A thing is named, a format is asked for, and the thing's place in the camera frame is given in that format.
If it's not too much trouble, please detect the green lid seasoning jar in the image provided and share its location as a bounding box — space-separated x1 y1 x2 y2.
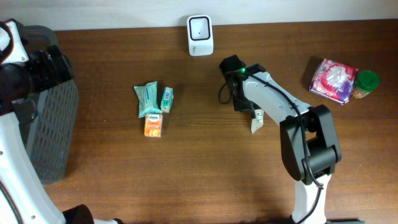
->
351 70 380 99

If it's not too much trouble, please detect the teal wet wipes packet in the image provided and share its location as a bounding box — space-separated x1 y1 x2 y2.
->
133 81 162 118

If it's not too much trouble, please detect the grey plastic mesh basket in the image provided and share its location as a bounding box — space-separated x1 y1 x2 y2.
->
23 26 80 185

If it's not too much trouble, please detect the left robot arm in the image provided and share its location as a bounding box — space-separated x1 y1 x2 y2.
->
1 19 96 223

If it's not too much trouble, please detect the right camera cable black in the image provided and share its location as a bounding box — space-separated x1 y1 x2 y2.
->
223 67 330 223

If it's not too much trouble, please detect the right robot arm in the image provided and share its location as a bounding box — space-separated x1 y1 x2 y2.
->
219 55 342 223

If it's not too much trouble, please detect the red purple pad packet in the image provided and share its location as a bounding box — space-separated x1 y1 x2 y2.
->
309 58 358 105

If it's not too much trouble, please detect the teal Kleenex tissue pack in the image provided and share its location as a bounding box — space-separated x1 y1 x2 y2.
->
160 87 174 113

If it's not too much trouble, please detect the white cream tube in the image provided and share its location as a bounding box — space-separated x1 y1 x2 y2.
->
251 109 264 134

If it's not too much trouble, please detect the orange Kleenex tissue pack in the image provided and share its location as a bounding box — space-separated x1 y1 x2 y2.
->
144 114 163 138

